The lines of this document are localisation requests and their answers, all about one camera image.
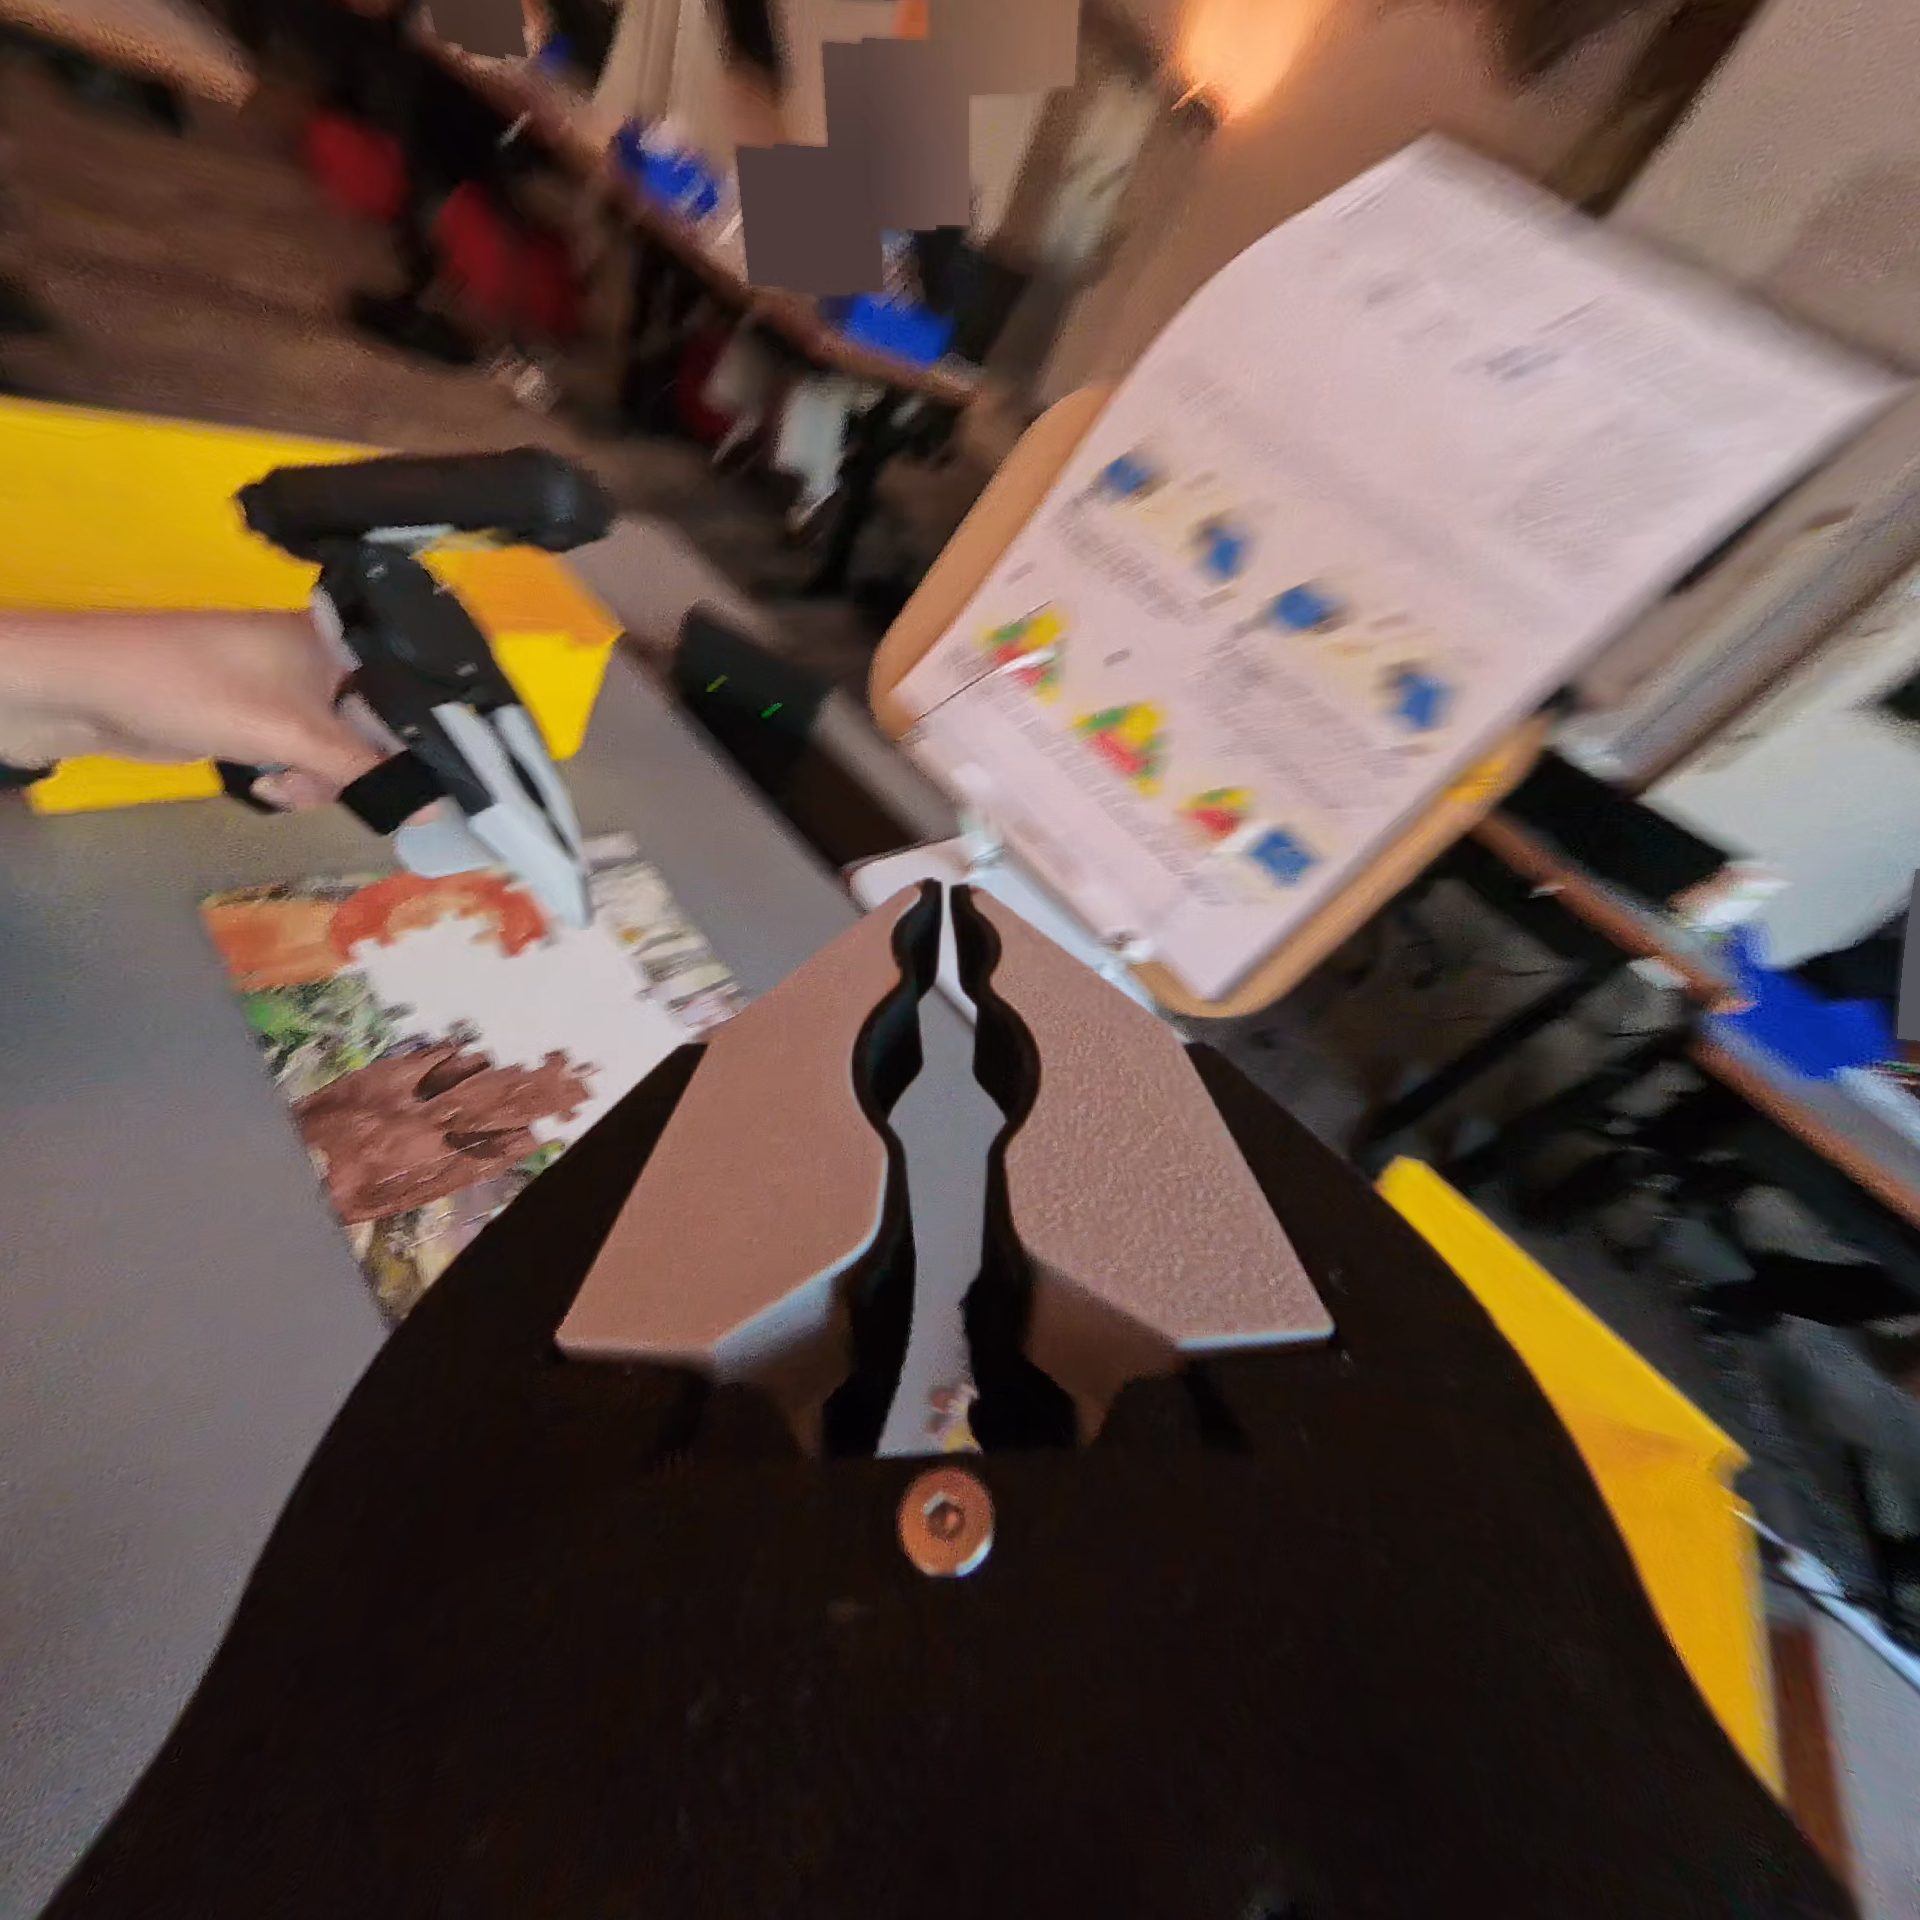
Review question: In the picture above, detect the yellow plastic bin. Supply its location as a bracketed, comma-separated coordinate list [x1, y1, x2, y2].
[0, 397, 624, 813]
[1377, 1156, 1788, 1793]

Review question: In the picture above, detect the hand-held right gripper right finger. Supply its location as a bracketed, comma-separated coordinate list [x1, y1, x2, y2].
[948, 878, 1335, 1453]

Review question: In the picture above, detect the blue storage bin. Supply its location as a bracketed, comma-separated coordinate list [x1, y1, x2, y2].
[614, 120, 726, 223]
[830, 294, 958, 362]
[1723, 927, 1900, 1085]

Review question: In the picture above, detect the wooden workbench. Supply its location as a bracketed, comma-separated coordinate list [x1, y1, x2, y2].
[420, 27, 981, 408]

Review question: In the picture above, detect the person's left hand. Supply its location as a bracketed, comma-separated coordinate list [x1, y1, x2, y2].
[0, 609, 397, 813]

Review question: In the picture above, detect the black box with green lights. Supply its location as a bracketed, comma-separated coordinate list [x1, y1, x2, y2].
[670, 605, 835, 794]

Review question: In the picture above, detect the white paper sheet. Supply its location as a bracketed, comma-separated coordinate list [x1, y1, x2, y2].
[891, 135, 1908, 1005]

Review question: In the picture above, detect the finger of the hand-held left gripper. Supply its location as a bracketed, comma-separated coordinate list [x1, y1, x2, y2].
[431, 708, 586, 927]
[495, 701, 594, 922]

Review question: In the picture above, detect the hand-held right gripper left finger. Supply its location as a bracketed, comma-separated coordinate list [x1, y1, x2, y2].
[553, 878, 948, 1453]

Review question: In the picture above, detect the jigsaw puzzle board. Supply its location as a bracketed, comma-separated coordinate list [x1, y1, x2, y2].
[202, 832, 744, 1321]

